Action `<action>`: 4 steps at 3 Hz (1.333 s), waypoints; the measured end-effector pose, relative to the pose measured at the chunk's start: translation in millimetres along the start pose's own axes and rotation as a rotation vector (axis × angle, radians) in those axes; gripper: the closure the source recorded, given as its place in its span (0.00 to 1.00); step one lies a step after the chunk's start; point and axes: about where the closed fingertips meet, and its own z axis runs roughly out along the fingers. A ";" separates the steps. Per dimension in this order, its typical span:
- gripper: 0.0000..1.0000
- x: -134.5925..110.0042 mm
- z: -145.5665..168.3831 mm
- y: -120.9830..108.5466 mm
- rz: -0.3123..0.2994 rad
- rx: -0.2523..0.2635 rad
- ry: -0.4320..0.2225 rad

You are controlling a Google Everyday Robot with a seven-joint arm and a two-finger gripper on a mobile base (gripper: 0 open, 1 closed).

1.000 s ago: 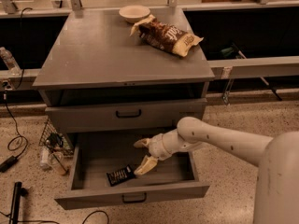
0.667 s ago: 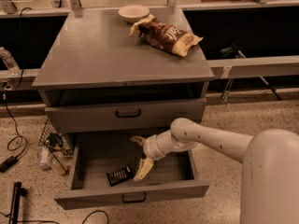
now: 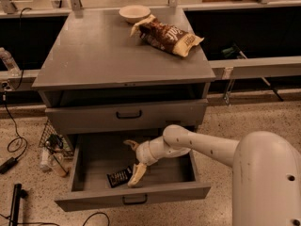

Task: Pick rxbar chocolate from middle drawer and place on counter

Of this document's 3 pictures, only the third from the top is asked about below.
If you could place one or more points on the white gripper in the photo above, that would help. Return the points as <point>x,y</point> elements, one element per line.
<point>144,153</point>

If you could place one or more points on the dark rxbar chocolate bar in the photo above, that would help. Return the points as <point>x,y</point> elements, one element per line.
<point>120,177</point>

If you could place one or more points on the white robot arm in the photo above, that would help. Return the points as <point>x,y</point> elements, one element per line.
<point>266,171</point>

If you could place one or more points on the open grey lower drawer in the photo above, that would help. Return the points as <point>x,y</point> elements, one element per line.
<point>96,155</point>

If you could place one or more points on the closed grey upper drawer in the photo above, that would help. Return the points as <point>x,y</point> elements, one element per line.
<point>102,118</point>

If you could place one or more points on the grey drawer cabinet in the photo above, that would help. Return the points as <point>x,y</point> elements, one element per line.
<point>95,61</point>

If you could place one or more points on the black stand pole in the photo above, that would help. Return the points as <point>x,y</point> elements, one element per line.
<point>18,194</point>

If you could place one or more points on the brown chip bag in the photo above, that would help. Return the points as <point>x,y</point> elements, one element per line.
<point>165,37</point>

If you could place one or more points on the white ceramic bowl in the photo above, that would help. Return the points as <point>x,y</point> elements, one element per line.
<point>134,13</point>

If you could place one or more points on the clear plastic bottle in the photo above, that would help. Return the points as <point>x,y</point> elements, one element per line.
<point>10,63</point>

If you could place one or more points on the black drawer handle upper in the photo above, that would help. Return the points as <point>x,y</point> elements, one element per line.
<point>129,115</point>

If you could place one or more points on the black drawer handle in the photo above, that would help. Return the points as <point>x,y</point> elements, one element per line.
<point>135,200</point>
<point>129,115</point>

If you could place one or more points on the black drawer handle lower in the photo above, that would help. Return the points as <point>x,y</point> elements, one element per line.
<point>135,200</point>

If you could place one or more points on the wire mesh basket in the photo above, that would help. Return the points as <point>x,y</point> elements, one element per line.
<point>54,142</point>

